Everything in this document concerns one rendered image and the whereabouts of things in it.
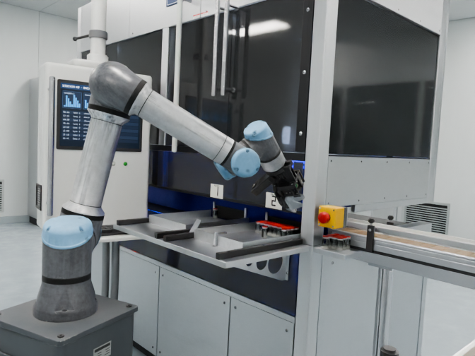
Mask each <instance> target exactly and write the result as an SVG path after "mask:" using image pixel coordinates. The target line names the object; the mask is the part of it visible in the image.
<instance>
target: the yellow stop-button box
mask: <svg viewBox="0 0 475 356"><path fill-rule="evenodd" d="M347 209H348V208H347V207H343V206H335V205H325V206H319V213H321V212H327V213H328V214H329V217H330V219H329V222H328V223H325V224H322V223H320V222H319V221H318V226H321V227H328V228H332V229H338V228H343V227H346V220H347Z"/></svg>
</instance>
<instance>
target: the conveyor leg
mask: <svg viewBox="0 0 475 356"><path fill-rule="evenodd" d="M368 265H369V266H374V267H378V268H379V269H378V279H377V297H376V308H375V326H374V336H373V354H372V356H380V348H381V347H383V346H384V345H388V337H389V319H390V309H391V300H392V282H393V272H394V269H391V268H386V267H383V266H379V265H375V264H372V263H368Z"/></svg>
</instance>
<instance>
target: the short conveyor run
mask: <svg viewBox="0 0 475 356"><path fill-rule="evenodd" d="M387 219H388V220H389V222H387V224H386V225H385V224H380V223H376V222H375V220H374V218H370V219H368V221H364V220H356V219H353V218H348V220H347V226H348V227H346V228H341V229H337V230H335V229H332V230H331V234H334V233H337V234H340V235H345V236H351V238H350V240H351V245H350V248H352V249H357V250H361V251H363V254H362V256H360V257H357V258H354V259H355V260H359V261H364V262H367V263H372V264H375V265H379V266H383V267H386V268H391V269H394V270H398V271H403V272H406V273H411V274H414V275H419V276H423V277H426V278H430V279H433V280H439V281H442V282H445V283H450V284H453V285H458V286H462V287H467V288H470V289H473V290H475V240H472V239H465V238H460V237H453V236H448V235H441V234H436V233H432V232H424V231H420V230H412V229H409V228H404V227H397V226H394V223H393V222H392V220H393V219H394V216H393V215H389V216H388V217H387Z"/></svg>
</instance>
